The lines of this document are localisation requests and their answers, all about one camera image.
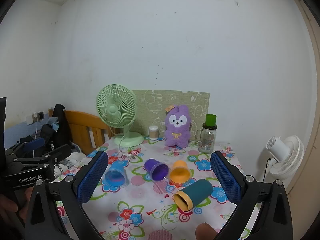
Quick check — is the small toothpick jar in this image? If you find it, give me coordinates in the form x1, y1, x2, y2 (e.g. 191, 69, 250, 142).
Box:
149, 126, 160, 140

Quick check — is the purple plastic cup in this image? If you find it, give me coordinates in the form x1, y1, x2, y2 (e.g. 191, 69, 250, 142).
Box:
144, 158, 170, 182

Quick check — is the green table fan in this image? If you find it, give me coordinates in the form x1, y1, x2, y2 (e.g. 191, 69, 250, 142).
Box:
97, 84, 145, 147

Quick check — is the black clothing pile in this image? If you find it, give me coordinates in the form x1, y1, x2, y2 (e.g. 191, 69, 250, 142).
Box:
40, 104, 73, 153

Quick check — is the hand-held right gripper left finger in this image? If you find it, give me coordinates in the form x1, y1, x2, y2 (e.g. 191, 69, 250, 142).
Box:
24, 151, 109, 240

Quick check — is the patterned white cloth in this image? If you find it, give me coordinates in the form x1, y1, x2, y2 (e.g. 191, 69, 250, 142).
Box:
54, 152, 87, 180

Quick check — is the glass jar with handle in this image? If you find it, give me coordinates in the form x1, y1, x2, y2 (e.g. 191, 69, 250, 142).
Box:
195, 123, 218, 153

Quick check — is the orange plastic cup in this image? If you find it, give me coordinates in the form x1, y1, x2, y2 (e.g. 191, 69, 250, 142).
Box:
169, 160, 191, 186

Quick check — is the white fan cable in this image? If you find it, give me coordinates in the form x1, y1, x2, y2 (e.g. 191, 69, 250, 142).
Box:
117, 135, 138, 160

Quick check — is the blue plastic cup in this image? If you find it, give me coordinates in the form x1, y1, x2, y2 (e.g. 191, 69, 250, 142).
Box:
104, 161, 130, 188

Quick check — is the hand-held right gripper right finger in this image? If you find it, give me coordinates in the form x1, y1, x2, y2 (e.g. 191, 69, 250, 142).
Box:
210, 151, 294, 240

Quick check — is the purple plush toy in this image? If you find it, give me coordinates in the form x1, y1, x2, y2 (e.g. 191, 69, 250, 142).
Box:
164, 104, 192, 148

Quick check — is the white standing fan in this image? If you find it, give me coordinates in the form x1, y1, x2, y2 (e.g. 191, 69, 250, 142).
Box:
262, 135, 305, 195

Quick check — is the teal cup with yellow rim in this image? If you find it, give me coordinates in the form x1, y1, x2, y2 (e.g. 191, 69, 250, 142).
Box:
173, 179, 214, 212

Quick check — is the person's left hand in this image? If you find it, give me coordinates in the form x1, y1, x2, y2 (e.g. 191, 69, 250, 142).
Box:
0, 194, 27, 222

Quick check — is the brown rounded object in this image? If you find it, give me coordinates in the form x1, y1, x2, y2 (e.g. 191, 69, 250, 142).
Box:
195, 222, 217, 240

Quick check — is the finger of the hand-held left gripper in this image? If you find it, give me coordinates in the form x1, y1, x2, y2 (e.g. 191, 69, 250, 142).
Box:
6, 144, 72, 175
5, 124, 60, 160

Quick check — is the green patterned foam board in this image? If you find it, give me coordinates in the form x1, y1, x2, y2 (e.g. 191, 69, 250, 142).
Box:
131, 89, 210, 143

